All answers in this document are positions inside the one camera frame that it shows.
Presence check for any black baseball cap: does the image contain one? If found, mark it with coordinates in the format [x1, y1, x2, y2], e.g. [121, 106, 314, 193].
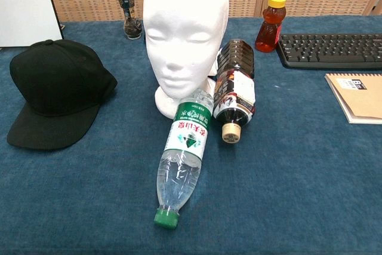
[6, 39, 118, 151]

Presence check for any clear water bottle green cap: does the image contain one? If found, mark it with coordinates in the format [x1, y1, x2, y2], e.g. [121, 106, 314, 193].
[153, 90, 214, 231]

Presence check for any dark tea bottle beige cap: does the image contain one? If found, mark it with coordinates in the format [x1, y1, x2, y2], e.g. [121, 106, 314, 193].
[212, 39, 257, 145]

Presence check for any white foam mannequin head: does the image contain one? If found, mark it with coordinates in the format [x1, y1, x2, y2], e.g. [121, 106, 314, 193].
[142, 0, 230, 118]

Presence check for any small glass pepper grinder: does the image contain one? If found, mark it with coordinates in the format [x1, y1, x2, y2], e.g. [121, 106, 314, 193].
[116, 0, 142, 40]

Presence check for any honey bear bottle yellow cap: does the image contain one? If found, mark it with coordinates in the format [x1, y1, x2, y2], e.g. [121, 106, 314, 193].
[254, 0, 287, 53]

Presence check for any blue tablecloth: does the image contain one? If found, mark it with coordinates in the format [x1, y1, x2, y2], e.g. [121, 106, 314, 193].
[0, 14, 382, 255]

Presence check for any black computer keyboard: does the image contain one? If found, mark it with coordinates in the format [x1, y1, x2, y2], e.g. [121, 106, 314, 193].
[276, 33, 382, 70]

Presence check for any kraft spiral notebook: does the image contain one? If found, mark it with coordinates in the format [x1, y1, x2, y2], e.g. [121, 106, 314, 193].
[324, 72, 382, 125]

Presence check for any white board black frame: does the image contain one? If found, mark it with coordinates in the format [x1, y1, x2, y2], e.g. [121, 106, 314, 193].
[0, 0, 65, 48]

